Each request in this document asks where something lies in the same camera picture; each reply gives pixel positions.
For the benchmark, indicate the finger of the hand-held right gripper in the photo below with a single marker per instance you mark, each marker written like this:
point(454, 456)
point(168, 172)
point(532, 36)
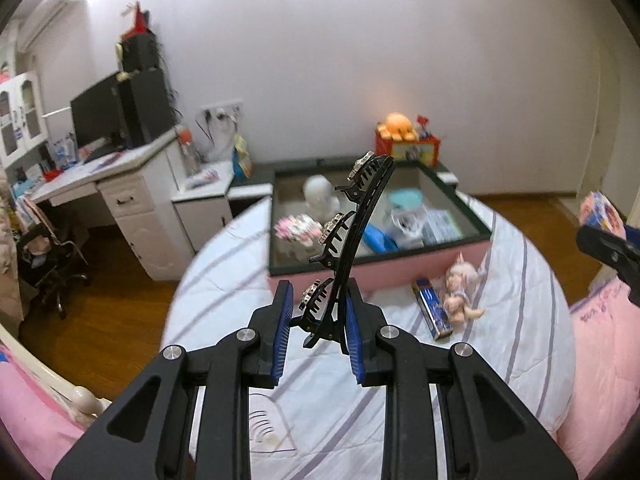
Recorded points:
point(607, 247)

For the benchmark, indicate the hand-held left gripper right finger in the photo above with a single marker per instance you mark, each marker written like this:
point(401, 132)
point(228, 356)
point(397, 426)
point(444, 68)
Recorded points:
point(356, 350)

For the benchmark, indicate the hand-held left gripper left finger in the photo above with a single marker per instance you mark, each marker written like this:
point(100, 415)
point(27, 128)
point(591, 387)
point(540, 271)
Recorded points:
point(282, 330)

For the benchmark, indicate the colourful printed pack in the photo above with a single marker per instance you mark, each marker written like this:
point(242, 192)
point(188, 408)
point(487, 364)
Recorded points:
point(600, 212)

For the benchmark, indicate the black hair clip card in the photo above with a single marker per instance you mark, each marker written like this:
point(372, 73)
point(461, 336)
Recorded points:
point(350, 260)

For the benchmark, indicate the pink storage box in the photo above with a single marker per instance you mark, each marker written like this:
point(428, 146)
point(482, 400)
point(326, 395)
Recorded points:
point(400, 270)

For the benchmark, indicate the teal pack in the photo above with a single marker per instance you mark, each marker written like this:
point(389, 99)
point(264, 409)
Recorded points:
point(406, 199)

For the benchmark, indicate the pink printed quilt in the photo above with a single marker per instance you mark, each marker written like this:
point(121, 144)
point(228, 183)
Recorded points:
point(600, 360)

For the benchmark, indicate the blue box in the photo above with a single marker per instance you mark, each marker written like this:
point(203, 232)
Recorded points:
point(432, 310)

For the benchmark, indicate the pink doll plush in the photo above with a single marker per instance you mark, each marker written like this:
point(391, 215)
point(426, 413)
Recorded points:
point(297, 227)

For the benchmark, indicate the clear plastic piece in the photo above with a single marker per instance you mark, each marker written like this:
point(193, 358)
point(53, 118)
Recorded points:
point(272, 440)

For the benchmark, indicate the blue pouch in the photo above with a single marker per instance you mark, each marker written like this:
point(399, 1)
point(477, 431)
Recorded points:
point(377, 240)

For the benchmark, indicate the pale-haired figurine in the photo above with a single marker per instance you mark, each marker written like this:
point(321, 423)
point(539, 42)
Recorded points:
point(457, 285)

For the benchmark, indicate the white door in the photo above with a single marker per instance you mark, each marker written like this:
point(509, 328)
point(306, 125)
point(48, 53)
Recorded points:
point(607, 125)

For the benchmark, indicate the striped bed cover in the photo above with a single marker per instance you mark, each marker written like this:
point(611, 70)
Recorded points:
point(500, 310)

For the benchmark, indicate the white nightstand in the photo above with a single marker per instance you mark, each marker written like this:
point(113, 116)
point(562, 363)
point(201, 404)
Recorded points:
point(200, 215)

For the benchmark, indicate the white plush toy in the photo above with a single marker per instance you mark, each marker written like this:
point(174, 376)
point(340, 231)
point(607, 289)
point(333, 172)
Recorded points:
point(320, 192)

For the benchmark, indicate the pale printed booklet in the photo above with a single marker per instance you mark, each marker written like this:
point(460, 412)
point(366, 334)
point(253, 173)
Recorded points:
point(442, 225)

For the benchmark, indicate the white desk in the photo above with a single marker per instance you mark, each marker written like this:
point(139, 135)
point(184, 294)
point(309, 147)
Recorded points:
point(145, 230)

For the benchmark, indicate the pink printed packet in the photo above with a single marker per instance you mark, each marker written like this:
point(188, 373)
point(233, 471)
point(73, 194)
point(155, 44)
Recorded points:
point(202, 178)

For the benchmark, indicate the low dark-topped cabinet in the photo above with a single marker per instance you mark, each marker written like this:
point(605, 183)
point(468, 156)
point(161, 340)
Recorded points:
point(447, 178)

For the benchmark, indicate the yellow snack bag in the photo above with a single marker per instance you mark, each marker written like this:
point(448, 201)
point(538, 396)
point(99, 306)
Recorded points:
point(242, 157)

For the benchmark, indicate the orange-capped bottle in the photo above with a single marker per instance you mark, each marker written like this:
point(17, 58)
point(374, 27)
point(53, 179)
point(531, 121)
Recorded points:
point(190, 157)

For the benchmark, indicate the orange toy box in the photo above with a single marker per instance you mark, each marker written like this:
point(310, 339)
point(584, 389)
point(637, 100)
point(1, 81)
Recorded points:
point(415, 150)

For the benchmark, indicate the cream bed footboard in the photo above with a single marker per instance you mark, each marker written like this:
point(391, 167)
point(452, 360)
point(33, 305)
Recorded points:
point(85, 397)

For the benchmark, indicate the red and white toy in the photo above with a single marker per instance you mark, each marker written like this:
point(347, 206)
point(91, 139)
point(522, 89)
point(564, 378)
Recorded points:
point(423, 127)

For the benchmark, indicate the orange octopus plush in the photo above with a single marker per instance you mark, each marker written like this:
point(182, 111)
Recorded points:
point(397, 125)

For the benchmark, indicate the black office chair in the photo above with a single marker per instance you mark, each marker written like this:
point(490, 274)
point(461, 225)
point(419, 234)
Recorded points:
point(50, 260)

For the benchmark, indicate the black keyboard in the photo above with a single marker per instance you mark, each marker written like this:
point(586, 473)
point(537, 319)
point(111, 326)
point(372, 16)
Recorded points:
point(100, 152)

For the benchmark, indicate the black computer tower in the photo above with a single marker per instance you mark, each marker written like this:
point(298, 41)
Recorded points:
point(145, 105)

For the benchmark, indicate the pink bed sheet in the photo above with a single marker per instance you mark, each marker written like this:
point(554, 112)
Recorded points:
point(30, 410)

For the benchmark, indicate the black monitor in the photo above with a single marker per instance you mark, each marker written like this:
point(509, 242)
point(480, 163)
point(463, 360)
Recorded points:
point(95, 110)

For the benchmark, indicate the black speaker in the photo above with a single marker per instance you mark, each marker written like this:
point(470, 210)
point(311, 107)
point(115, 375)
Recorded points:
point(140, 52)

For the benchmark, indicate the wooden desk ornament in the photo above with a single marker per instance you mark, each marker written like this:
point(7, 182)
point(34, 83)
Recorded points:
point(120, 60)

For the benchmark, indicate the red gift box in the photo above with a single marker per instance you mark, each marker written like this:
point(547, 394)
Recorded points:
point(140, 22)

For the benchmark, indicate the white glass-door cabinet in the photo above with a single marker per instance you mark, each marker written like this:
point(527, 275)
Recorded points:
point(30, 80)

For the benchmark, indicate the white air conditioner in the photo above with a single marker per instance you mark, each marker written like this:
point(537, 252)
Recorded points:
point(50, 17)

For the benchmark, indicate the white wall outlet strip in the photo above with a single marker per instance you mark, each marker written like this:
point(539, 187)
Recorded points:
point(220, 108)

